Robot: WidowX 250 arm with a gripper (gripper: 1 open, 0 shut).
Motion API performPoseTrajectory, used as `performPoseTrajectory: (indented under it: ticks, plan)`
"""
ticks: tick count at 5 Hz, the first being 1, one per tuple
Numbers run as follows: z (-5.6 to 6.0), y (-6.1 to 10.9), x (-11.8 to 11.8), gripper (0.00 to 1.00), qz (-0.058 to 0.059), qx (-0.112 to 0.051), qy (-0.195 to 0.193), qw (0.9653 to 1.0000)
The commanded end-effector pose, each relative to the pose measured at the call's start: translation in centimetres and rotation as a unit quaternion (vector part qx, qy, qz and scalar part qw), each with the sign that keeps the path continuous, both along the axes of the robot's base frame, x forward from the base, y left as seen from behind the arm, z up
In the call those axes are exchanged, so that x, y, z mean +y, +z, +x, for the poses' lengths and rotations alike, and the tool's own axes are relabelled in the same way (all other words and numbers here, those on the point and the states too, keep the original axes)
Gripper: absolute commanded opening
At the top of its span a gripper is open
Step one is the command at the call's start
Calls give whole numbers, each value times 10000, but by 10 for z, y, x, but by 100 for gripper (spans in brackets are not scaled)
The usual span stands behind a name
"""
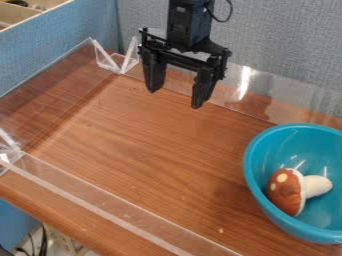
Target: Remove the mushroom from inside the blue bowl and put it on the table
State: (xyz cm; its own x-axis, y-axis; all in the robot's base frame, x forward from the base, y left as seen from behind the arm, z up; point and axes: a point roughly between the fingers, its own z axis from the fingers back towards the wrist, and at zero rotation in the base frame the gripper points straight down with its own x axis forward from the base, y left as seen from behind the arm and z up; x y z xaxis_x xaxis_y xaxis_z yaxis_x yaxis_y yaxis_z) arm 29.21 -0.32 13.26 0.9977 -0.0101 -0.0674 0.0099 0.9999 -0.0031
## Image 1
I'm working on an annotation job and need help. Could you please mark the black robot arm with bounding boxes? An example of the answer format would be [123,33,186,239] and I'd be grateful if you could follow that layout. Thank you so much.
[138,0,233,109]

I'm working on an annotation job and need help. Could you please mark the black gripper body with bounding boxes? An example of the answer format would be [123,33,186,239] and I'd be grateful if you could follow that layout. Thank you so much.
[139,27,233,80]

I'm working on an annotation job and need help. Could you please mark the brown white plush mushroom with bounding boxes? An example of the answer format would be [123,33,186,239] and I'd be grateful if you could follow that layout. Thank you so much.
[266,168,333,217]

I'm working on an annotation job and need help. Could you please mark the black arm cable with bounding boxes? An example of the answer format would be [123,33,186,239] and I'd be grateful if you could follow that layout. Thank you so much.
[205,0,235,24]

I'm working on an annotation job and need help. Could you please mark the black floor cables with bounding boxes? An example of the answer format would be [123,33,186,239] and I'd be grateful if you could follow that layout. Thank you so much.
[0,223,51,256]

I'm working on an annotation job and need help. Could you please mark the wooden shelf box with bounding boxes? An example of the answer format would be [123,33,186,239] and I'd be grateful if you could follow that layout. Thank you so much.
[0,0,75,33]

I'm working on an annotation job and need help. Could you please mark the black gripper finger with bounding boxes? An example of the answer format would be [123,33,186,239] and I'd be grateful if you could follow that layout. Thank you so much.
[191,66,218,109]
[142,48,167,93]

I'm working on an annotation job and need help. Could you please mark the clear acrylic front barrier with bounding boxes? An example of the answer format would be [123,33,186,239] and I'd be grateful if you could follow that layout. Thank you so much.
[0,152,242,256]

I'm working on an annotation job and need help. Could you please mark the clear acrylic left barrier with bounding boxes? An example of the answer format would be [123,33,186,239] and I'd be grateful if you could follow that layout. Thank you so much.
[0,38,115,151]

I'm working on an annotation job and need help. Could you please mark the clear acrylic back barrier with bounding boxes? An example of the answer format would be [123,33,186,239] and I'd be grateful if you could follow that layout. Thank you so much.
[128,36,342,129]

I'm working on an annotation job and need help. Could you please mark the blue plastic bowl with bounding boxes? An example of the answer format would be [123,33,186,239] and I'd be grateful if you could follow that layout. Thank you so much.
[243,123,342,245]

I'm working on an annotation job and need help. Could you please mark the clear acrylic corner bracket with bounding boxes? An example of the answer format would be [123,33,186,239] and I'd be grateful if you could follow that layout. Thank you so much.
[91,37,140,74]

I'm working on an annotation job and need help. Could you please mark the clear acrylic barrier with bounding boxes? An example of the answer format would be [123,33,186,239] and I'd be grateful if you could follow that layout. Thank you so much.
[128,36,342,129]
[0,38,115,151]
[0,152,242,256]

